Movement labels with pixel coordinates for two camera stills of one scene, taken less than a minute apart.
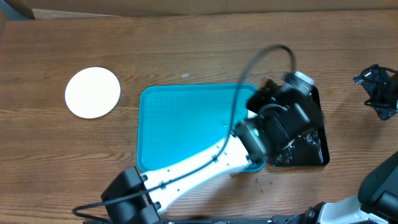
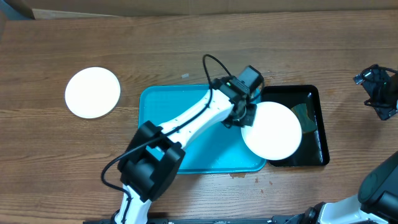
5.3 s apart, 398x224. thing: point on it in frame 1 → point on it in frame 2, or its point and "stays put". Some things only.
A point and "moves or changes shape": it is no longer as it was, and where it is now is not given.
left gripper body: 265,112 → 244,116
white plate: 303,76 moves or changes shape
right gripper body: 377,87 stays put
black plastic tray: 309,148 stays put
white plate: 92,92 stays put
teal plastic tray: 173,119 stays put
